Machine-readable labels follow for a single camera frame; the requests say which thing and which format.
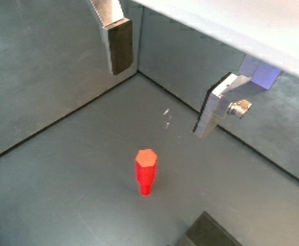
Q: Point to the red hexagonal peg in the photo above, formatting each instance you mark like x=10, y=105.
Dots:
x=146, y=163

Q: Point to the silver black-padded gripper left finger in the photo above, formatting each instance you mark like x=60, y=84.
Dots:
x=116, y=33

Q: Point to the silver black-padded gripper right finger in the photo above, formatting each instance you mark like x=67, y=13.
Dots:
x=227, y=96

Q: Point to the black angle bracket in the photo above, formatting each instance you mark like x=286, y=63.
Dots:
x=207, y=233

